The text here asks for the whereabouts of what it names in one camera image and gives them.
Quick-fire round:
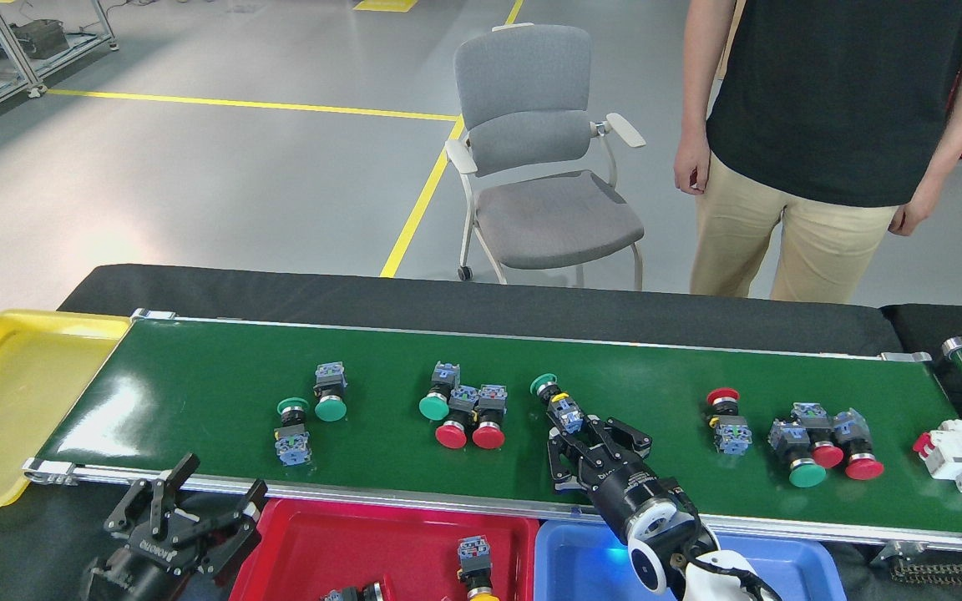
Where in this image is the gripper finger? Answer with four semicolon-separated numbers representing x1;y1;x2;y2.
545;426;597;495
585;414;654;472
104;452;202;545
185;477;270;578

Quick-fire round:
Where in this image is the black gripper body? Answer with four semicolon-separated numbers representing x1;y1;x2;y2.
579;455;686;543
83;526;227;601

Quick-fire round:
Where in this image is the red mushroom button switch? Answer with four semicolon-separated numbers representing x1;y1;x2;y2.
832;408;885;482
434;385;480;450
790;402;846;469
471;383;509;451

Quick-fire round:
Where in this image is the yellow button switch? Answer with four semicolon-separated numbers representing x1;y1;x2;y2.
457;535;501;601

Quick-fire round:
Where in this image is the long green conveyor belt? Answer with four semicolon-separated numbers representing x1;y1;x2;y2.
23;309;962;562

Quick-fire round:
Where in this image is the blue plastic tray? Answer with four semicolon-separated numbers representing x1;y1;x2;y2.
534;518;848;601

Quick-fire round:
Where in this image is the red plastic tray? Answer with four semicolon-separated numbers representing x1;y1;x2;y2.
229;498;540;601

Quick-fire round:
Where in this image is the yellow plastic tray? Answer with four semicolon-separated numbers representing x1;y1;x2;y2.
0;309;133;514

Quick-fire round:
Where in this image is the person's right hand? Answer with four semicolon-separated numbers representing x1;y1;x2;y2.
673;138;712;197

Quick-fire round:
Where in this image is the person's left hand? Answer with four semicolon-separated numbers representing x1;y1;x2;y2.
889;184;939;237

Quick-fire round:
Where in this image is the grey office chair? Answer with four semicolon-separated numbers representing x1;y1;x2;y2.
445;23;647;291

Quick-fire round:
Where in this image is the person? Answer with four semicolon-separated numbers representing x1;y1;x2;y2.
673;0;962;304

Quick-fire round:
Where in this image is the black device box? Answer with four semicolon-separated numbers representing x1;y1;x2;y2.
9;18;73;61

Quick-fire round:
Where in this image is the black drive chain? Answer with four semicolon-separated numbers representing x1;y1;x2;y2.
890;558;962;585

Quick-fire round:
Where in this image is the aluminium frame rack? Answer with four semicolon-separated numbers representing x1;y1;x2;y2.
0;0;119;133

